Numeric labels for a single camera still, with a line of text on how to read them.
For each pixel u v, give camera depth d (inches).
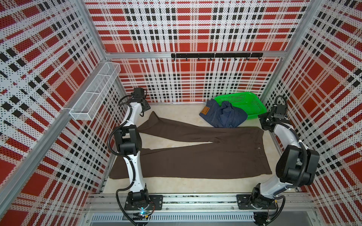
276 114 27.2
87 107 36.0
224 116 38.6
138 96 31.3
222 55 34.8
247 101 46.9
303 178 16.0
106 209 28.7
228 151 37.8
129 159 23.4
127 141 23.0
